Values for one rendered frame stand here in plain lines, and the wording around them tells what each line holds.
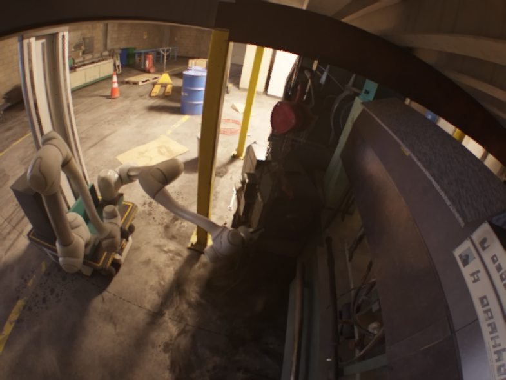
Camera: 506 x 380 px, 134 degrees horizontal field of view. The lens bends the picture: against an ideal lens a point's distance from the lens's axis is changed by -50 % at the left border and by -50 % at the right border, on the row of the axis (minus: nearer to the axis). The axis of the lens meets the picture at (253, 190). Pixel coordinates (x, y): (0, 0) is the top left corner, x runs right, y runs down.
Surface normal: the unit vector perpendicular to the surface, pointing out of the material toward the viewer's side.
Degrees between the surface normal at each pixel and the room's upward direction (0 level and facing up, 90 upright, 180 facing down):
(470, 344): 78
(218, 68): 90
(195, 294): 0
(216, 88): 90
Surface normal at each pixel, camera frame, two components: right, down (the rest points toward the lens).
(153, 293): 0.18, -0.77
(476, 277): -0.91, -0.39
